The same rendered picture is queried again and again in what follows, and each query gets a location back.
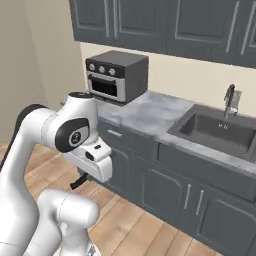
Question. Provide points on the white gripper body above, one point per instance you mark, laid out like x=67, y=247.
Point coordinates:
x=101, y=170

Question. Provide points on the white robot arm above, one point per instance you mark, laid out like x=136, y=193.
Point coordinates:
x=30, y=173

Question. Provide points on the grey base cupboard door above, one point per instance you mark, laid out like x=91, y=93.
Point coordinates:
x=125, y=175
x=230, y=226
x=160, y=191

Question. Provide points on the grey drawer front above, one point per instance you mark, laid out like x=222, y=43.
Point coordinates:
x=140, y=141

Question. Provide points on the black and silver toaster oven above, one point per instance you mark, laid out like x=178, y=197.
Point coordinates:
x=131, y=75

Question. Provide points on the grey panel under sink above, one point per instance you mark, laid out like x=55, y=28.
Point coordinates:
x=206, y=173

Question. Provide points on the dark grey sink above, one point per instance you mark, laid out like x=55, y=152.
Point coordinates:
x=216, y=128

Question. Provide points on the dark metal tap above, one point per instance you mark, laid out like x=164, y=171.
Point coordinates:
x=229, y=98

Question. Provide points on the grey wall cupboard door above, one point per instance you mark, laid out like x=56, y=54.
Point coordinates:
x=88, y=18
x=141, y=21
x=250, y=56
x=200, y=26

